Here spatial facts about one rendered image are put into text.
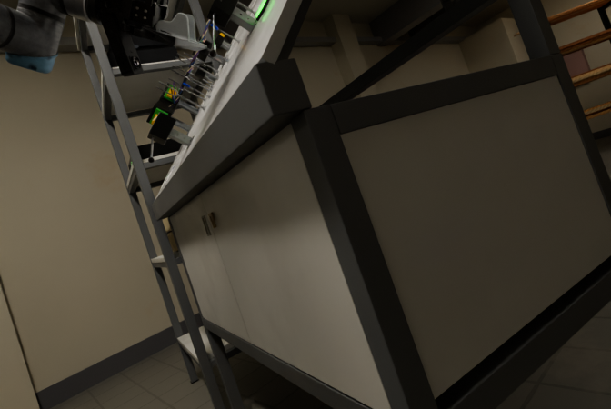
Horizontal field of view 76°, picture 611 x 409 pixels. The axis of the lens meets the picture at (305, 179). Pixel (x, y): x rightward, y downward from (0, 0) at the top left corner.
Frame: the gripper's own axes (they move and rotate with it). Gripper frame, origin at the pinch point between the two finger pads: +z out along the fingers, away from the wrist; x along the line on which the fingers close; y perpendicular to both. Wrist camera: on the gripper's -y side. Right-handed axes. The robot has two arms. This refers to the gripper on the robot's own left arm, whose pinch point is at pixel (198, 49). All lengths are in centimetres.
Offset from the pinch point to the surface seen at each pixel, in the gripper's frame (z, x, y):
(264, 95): 18.7, -31.7, 1.2
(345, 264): 34, -35, -15
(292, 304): 31, -22, -33
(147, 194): -28, 59, -66
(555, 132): 67, -5, 6
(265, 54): 17.2, -29.6, 5.4
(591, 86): 433, 593, 64
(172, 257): -11, 51, -85
